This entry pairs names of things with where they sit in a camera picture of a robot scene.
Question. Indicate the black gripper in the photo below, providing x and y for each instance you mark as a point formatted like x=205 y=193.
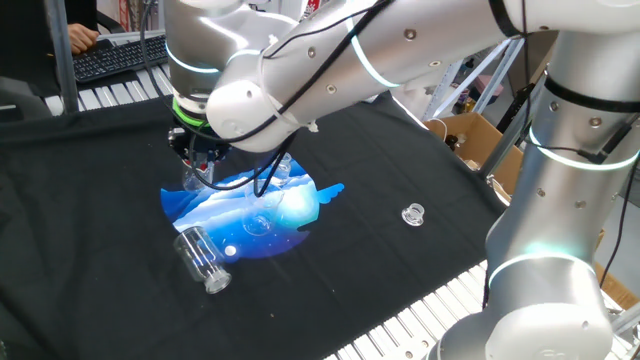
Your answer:
x=205 y=150

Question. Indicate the red bulb plastic dropper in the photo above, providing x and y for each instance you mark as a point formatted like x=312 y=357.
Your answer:
x=201 y=161

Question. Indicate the clear glass jar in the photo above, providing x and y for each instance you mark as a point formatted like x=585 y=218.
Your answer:
x=200 y=255

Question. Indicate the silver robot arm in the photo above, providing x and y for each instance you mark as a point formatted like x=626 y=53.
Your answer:
x=550 y=200

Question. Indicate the person's hand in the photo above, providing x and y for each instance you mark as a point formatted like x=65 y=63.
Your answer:
x=82 y=37

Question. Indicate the small glass beaker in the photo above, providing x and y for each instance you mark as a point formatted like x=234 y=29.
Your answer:
x=192 y=182

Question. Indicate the large glass beaker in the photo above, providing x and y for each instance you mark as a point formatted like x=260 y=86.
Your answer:
x=260 y=220

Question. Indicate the small glass vial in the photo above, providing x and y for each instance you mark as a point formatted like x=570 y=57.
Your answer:
x=284 y=170

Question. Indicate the black computer keyboard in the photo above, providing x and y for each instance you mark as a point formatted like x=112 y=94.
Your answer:
x=115 y=60

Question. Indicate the black office chair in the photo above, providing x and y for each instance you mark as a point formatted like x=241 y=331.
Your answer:
x=107 y=20

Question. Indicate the black cloth with blue print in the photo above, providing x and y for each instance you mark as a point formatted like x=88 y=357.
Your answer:
x=375 y=160

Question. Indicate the clear glass stopper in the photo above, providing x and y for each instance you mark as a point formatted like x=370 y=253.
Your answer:
x=413 y=215

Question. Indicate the white metal shelf rack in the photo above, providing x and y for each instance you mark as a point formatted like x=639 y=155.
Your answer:
x=452 y=80

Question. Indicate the brown cardboard box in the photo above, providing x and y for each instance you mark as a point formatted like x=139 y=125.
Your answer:
x=470 y=135

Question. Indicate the pink box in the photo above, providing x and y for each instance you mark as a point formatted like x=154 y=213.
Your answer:
x=487 y=85

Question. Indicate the wrist camera on silver bracket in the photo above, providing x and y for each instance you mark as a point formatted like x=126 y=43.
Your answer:
x=176 y=139

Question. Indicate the aluminium frame post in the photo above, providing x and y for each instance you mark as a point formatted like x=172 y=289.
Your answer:
x=500 y=150
x=62 y=60

